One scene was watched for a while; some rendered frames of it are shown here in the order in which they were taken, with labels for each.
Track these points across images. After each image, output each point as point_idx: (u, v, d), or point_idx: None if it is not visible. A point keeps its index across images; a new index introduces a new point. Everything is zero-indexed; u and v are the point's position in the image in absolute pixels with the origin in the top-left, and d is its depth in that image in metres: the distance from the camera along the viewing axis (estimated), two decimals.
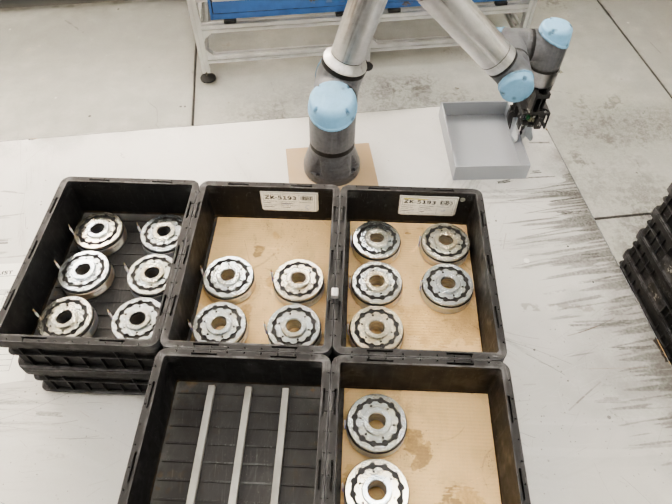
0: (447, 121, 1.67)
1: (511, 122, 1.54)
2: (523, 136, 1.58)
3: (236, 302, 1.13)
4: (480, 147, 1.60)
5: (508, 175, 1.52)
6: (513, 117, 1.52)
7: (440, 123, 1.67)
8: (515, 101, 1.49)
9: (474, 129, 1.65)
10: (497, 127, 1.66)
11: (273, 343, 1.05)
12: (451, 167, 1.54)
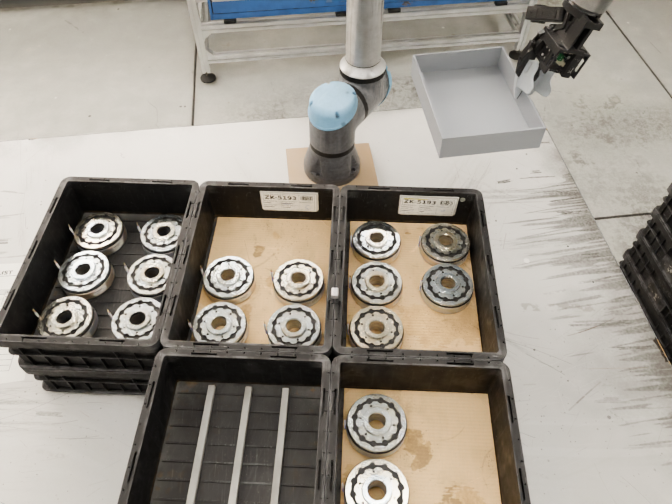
0: (423, 80, 1.24)
1: (524, 67, 1.10)
2: (531, 92, 1.15)
3: (236, 302, 1.13)
4: (472, 110, 1.17)
5: (515, 145, 1.09)
6: (529, 59, 1.09)
7: (414, 84, 1.23)
8: (540, 35, 1.06)
9: (460, 88, 1.22)
10: (491, 83, 1.23)
11: (273, 343, 1.05)
12: (436, 140, 1.10)
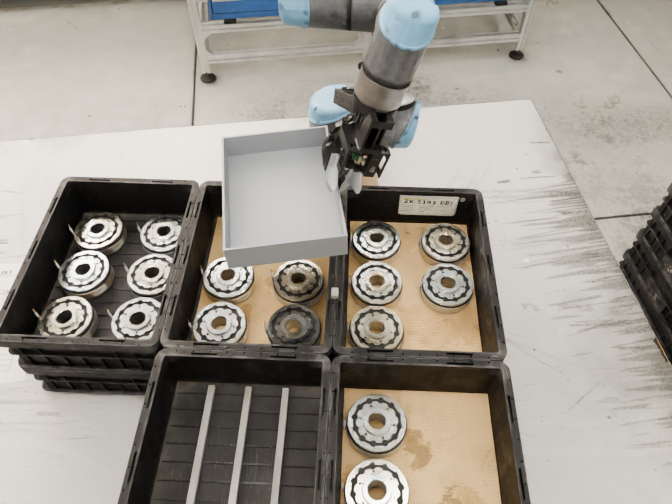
0: (237, 165, 1.08)
1: (328, 160, 0.94)
2: (346, 184, 1.00)
3: (236, 302, 1.13)
4: (282, 204, 1.01)
5: (317, 253, 0.94)
6: (332, 153, 0.93)
7: (226, 170, 1.08)
8: (337, 128, 0.90)
9: (276, 175, 1.06)
10: (313, 168, 1.07)
11: (273, 343, 1.05)
12: (226, 247, 0.94)
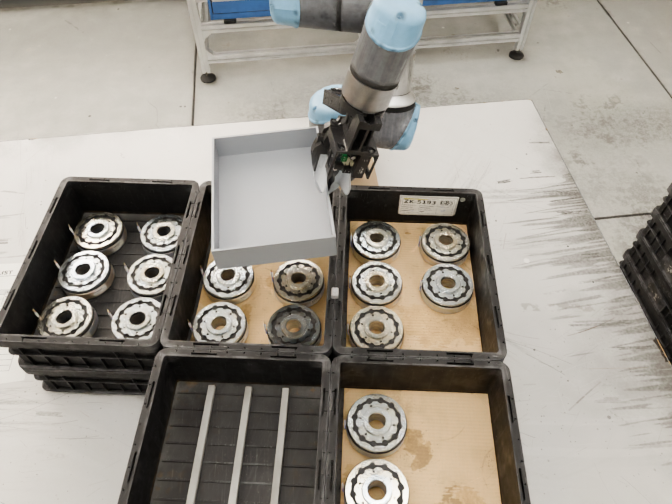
0: (228, 166, 1.08)
1: (317, 161, 0.94)
2: (336, 185, 1.00)
3: (236, 302, 1.13)
4: (272, 205, 1.01)
5: (306, 254, 0.94)
6: (321, 154, 0.93)
7: (217, 170, 1.08)
8: (325, 129, 0.90)
9: (266, 176, 1.06)
10: (303, 169, 1.07)
11: (273, 343, 1.05)
12: (215, 248, 0.94)
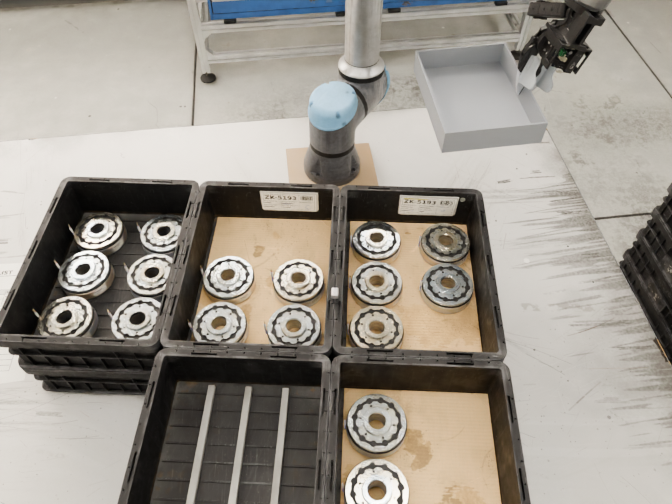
0: (426, 76, 1.24)
1: (526, 62, 1.11)
2: (533, 87, 1.16)
3: (236, 302, 1.13)
4: (474, 106, 1.18)
5: (517, 140, 1.10)
6: (532, 55, 1.10)
7: (417, 80, 1.24)
8: (542, 31, 1.06)
9: (462, 84, 1.22)
10: (493, 79, 1.23)
11: (273, 343, 1.05)
12: (439, 135, 1.11)
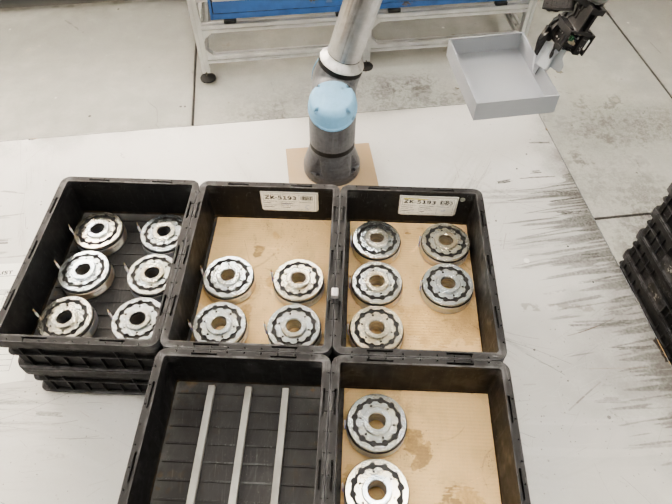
0: None
1: (542, 47, 1.36)
2: (546, 68, 1.42)
3: (236, 302, 1.13)
4: (498, 83, 1.44)
5: (534, 110, 1.36)
6: (546, 40, 1.35)
7: (449, 63, 1.50)
8: (555, 21, 1.32)
9: (487, 66, 1.48)
10: (513, 62, 1.49)
11: (273, 343, 1.05)
12: (470, 106, 1.36)
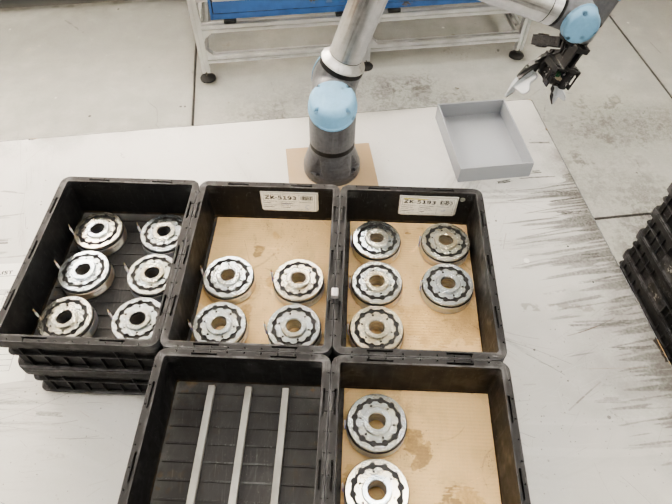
0: (445, 123, 1.67)
1: (526, 73, 1.42)
2: (556, 97, 1.50)
3: (236, 302, 1.13)
4: (481, 147, 1.60)
5: (512, 174, 1.53)
6: (533, 69, 1.41)
7: (438, 125, 1.67)
8: (543, 57, 1.40)
9: (472, 129, 1.65)
10: (495, 126, 1.66)
11: (273, 343, 1.05)
12: (455, 169, 1.53)
